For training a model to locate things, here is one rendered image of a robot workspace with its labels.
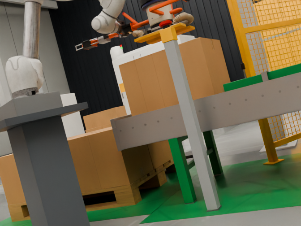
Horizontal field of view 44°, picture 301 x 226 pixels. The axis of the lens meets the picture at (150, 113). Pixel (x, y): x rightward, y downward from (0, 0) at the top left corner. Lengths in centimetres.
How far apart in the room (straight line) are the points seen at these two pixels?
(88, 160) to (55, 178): 54
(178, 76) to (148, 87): 49
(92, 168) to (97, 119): 751
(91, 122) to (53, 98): 810
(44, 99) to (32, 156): 33
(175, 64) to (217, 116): 39
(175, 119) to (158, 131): 13
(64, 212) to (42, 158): 34
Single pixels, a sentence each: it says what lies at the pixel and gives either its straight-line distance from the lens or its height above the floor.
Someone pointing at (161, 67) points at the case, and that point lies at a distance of 240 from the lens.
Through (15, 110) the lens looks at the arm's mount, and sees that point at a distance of 221.
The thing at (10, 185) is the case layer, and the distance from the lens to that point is 333.
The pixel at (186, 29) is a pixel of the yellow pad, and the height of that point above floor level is 106.
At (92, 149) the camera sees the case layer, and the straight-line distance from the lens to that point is 273.
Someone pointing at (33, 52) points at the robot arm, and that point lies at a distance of 260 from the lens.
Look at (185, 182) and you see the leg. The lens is 229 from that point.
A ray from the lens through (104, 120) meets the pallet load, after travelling 1010.
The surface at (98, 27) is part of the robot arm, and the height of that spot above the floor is 117.
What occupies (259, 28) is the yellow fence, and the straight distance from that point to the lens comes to 301.
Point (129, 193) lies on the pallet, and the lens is 266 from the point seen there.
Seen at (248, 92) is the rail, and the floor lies 56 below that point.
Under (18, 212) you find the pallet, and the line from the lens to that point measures 335.
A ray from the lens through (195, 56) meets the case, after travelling 231.
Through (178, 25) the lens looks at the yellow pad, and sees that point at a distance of 241.
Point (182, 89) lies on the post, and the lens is 200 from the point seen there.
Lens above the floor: 60
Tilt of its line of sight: level
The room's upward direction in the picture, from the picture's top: 15 degrees counter-clockwise
